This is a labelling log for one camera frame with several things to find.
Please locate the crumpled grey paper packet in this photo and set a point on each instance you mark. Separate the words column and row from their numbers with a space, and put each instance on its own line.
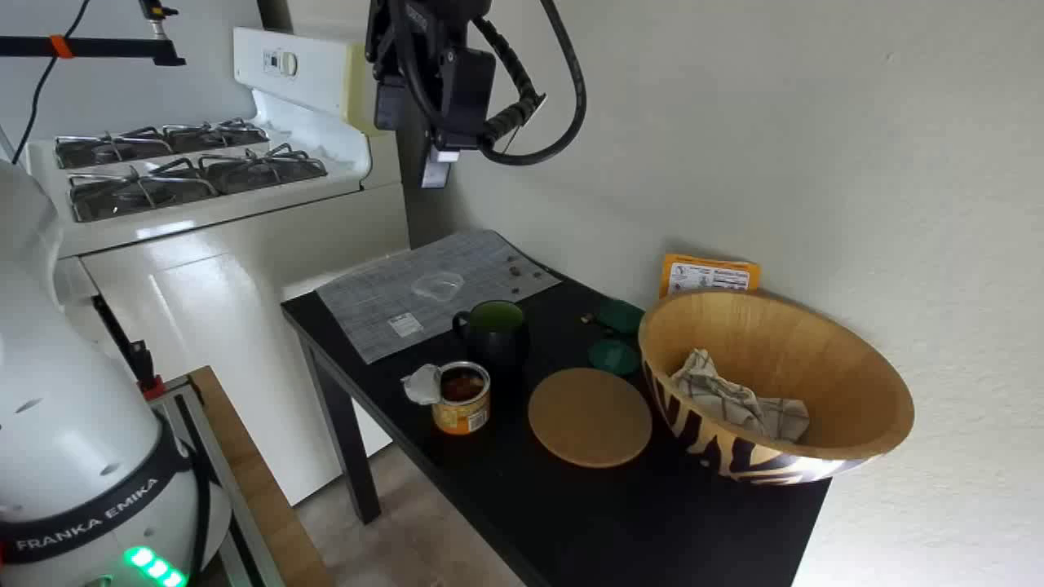
column 728, row 395

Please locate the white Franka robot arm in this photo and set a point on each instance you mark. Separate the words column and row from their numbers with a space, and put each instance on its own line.
column 65, row 413

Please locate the black table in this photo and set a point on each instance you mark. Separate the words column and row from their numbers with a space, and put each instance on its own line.
column 607, row 522

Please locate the black stove grate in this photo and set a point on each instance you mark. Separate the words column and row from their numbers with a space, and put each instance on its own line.
column 198, row 182
column 164, row 143

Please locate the wooden bowl with zebra pattern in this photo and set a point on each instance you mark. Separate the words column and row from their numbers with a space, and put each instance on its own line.
column 801, row 359

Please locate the orange packet with white label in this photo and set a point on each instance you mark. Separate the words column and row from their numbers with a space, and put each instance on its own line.
column 712, row 274

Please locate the white gas stove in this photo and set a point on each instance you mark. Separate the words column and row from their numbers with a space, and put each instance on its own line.
column 249, row 316

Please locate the black rod with red clamp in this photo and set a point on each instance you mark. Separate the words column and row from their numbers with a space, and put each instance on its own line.
column 134, row 356

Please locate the grey woven placemat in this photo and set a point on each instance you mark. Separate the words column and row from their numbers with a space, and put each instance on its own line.
column 435, row 286

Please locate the small green bowl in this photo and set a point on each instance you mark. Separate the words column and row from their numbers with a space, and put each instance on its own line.
column 611, row 356
column 619, row 317

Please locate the open tin can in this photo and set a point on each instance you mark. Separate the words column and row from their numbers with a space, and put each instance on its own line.
column 462, row 402

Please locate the round cork coaster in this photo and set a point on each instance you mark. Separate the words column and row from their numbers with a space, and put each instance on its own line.
column 587, row 418

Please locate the dark green mug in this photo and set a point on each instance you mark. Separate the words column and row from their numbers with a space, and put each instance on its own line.
column 493, row 331

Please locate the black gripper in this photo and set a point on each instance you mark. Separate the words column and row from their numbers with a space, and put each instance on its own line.
column 427, row 68

